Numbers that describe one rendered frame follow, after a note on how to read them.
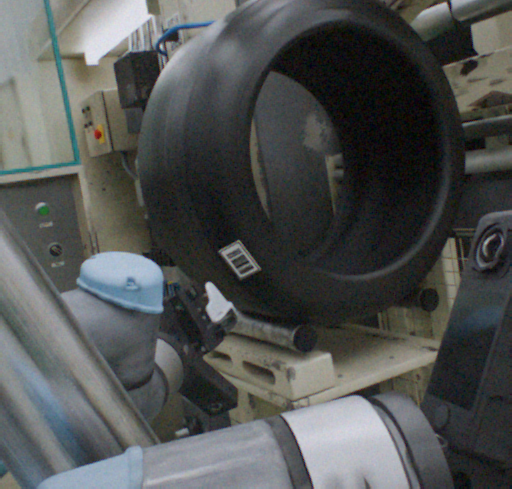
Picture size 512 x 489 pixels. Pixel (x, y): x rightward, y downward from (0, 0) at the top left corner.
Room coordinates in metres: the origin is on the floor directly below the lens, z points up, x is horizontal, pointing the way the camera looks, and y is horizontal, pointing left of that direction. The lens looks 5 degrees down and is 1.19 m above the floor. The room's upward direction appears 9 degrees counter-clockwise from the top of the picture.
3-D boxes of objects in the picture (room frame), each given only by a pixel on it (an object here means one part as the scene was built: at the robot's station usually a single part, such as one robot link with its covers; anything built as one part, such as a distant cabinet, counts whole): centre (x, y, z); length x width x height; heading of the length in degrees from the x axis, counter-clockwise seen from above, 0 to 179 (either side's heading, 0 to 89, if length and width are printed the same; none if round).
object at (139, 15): (2.07, 0.32, 1.66); 0.60 x 0.03 x 0.03; 29
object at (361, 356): (1.30, -0.09, 0.80); 0.37 x 0.36 x 0.02; 119
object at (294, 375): (1.23, 0.03, 0.83); 0.36 x 0.09 x 0.06; 29
